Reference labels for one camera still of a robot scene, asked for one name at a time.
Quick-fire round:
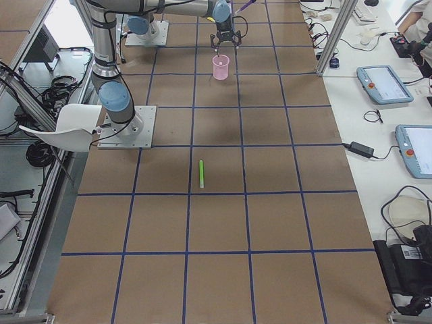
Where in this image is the near teach pendant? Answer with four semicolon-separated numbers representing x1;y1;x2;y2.
396;124;431;179

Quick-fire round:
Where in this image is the black power adapter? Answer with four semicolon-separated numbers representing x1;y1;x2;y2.
342;141;399;160

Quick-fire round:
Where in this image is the small black cable loop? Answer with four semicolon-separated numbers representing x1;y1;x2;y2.
363;109;384;124

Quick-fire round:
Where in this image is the teach pendant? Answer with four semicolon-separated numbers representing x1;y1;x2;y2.
356;65;414;105
396;124;431;179

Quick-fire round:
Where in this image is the green marker pen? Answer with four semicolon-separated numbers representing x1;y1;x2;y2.
198;159;205;189

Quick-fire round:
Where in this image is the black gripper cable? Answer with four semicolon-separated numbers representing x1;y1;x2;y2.
232;15;249;38

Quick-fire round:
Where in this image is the aluminium frame post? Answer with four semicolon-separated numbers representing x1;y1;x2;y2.
316;0;357;76

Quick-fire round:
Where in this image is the purple marker pen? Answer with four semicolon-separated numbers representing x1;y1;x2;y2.
234;0;256;16

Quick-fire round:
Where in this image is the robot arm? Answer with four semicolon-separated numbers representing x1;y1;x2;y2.
85;1;244;135

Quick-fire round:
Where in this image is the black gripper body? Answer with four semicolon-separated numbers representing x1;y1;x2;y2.
210;30;242;47

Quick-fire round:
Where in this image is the white chair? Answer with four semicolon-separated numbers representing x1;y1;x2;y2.
20;103;102;153

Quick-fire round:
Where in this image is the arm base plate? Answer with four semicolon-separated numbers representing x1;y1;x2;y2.
126;18;169;47
97;105;157;149

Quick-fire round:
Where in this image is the pink mesh cup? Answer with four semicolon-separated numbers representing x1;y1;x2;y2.
212;54;230;80

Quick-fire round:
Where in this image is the person in white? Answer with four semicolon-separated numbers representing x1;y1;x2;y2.
397;0;432;72

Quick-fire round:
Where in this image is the far teach pendant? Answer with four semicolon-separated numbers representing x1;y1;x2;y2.
356;65;414;105

